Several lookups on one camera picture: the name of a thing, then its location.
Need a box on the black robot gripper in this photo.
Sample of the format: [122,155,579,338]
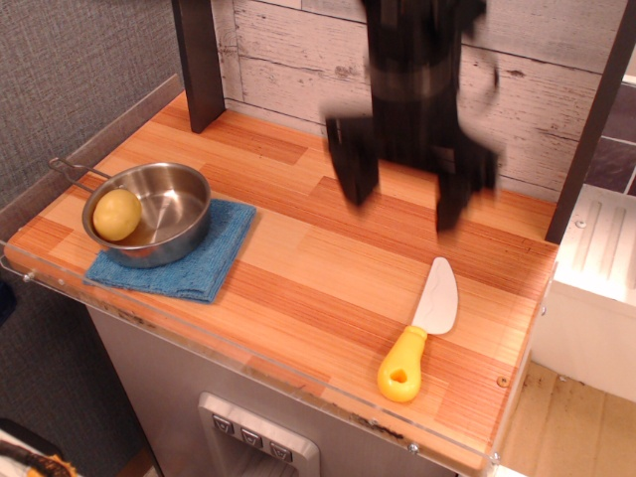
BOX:
[326,1,497,233]

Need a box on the yellow handled toy knife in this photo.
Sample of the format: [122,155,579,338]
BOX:
[377,257,458,402]

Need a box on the orange black object corner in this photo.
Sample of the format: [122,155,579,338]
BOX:
[1,440,77,477]

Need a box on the stainless steel pan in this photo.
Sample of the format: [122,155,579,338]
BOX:
[49,158,211,268]

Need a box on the blue folded cloth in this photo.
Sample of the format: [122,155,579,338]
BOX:
[85,199,256,304]

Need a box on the yellow lemon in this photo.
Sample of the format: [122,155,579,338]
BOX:
[92,189,142,241]

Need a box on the grey cabinet dispenser panel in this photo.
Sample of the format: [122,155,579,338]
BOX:
[198,393,321,476]

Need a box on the dark right shelf post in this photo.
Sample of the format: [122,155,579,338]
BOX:
[545,0,635,244]

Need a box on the dark shelf post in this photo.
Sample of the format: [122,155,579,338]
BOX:
[545,0,635,244]
[172,0,226,133]

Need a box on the dark left shelf post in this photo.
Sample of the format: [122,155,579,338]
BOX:
[172,0,226,133]

